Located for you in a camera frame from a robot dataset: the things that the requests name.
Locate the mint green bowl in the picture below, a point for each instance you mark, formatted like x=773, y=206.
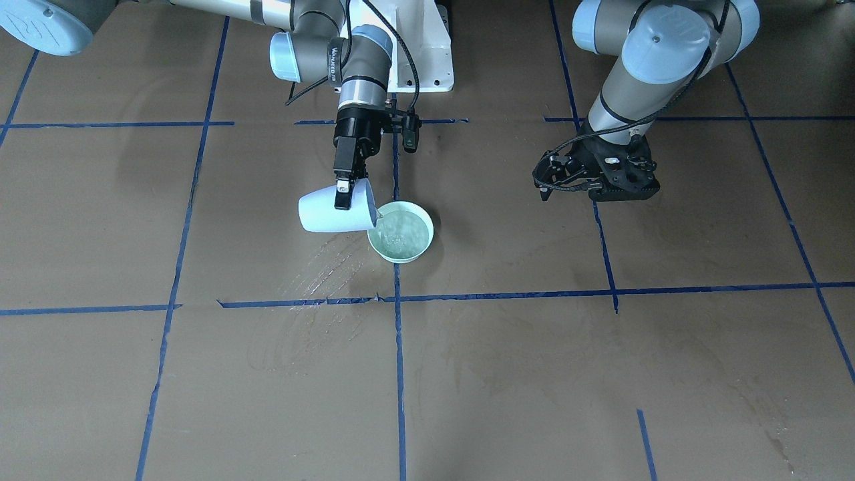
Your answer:
x=404, y=232

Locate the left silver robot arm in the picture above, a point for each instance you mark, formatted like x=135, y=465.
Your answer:
x=661, y=48

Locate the white pedestal column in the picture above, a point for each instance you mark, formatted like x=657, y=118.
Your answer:
x=425, y=28

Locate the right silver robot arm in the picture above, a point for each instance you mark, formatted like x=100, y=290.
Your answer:
x=313, y=43

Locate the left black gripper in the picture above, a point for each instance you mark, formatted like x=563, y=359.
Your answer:
x=582, y=161

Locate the light blue cup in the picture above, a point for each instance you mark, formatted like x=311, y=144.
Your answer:
x=318, y=213

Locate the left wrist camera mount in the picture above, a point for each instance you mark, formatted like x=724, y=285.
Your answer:
x=626, y=175

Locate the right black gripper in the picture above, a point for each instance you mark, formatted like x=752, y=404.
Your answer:
x=355, y=126

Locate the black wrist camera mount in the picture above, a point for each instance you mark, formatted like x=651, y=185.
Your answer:
x=407, y=124

